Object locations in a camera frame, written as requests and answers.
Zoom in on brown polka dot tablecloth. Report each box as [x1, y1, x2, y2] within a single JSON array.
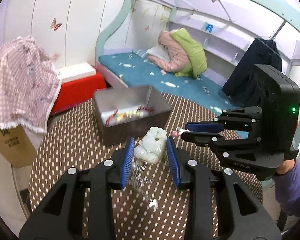
[[20, 94, 262, 239]]

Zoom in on white jade carved pendant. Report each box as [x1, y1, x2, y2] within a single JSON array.
[[134, 126, 167, 165]]

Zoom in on red green cord charm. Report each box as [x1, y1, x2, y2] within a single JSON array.
[[105, 109, 123, 126]]

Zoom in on white flat box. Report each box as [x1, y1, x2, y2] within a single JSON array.
[[56, 62, 96, 83]]

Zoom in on pink butterfly wall sticker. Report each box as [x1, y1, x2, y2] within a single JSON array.
[[50, 18, 62, 31]]

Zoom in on pink charm pendant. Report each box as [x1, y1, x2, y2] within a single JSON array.
[[171, 127, 190, 137]]

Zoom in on cream bead bracelet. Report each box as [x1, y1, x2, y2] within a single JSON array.
[[115, 111, 144, 122]]

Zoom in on pink checkered cloth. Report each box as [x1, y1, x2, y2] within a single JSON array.
[[0, 35, 62, 133]]

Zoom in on teal bed mattress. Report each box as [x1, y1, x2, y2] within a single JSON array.
[[99, 52, 236, 115]]

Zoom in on red storage ottoman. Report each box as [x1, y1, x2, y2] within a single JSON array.
[[50, 72, 106, 116]]

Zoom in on green quilt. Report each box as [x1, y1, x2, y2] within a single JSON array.
[[170, 28, 207, 79]]

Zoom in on dark navy hanging garment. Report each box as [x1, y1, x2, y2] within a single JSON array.
[[222, 38, 282, 107]]

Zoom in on purple sleeve right forearm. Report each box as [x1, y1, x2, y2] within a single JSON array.
[[273, 160, 300, 217]]

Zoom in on small blue box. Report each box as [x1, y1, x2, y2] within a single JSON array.
[[206, 24, 213, 33]]

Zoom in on right hand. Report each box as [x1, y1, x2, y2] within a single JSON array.
[[276, 159, 295, 175]]

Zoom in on silver metal tin box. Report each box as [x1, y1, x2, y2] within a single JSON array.
[[93, 86, 172, 146]]

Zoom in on silver chain jewelry pile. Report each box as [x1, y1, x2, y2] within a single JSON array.
[[129, 158, 159, 211]]

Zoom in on pink padded jacket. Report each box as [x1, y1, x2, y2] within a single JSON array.
[[148, 30, 190, 73]]

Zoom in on cardboard box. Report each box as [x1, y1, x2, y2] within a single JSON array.
[[0, 126, 37, 168]]

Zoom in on white wardrobe doors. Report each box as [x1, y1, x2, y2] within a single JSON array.
[[0, 0, 124, 68]]

